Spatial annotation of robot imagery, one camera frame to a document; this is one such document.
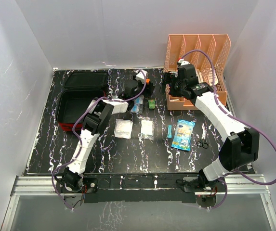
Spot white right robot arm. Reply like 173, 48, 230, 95
162, 64, 260, 191

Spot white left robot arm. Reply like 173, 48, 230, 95
59, 69, 153, 192

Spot black handled metal scissors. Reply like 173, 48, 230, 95
197, 124, 209, 149

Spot small green medicine box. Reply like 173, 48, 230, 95
148, 99, 156, 109

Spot white gauze pad packet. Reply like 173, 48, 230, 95
114, 119, 133, 139

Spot clear bag blue bandage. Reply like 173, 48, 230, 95
131, 95, 144, 114

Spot small teal sachet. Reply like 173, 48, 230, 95
167, 125, 172, 139

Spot red black medicine case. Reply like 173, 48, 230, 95
56, 70, 109, 131

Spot peach plastic desk organizer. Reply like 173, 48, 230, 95
164, 34, 231, 105

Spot clear bag white gauze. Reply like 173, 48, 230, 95
138, 117, 155, 140

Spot blue cotton swab packet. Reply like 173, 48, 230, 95
171, 120, 195, 151

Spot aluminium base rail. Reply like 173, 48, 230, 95
11, 173, 270, 195

